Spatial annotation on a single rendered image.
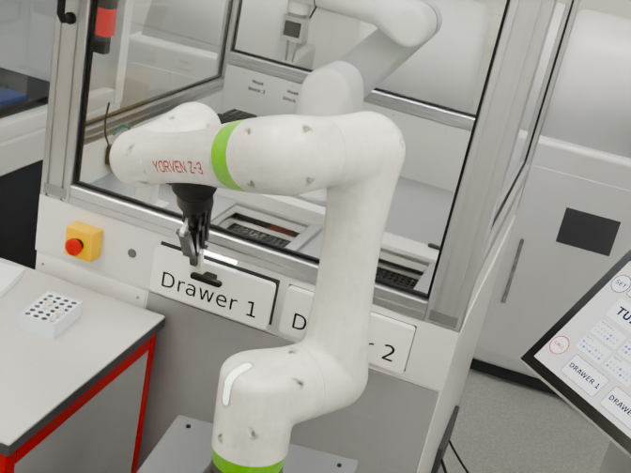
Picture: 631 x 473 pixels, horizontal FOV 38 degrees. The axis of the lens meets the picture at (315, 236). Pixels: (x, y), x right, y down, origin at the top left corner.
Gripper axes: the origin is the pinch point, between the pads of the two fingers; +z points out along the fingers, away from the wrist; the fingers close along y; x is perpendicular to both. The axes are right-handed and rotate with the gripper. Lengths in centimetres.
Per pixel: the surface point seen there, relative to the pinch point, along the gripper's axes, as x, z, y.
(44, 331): -22.7, 8.3, 25.2
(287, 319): 21.7, 9.3, -0.9
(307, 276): 23.6, -0.2, -6.0
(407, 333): 48.0, 3.6, -3.0
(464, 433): 62, 130, -84
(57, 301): -25.9, 9.4, 15.8
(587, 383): 84, -8, 5
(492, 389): 66, 143, -119
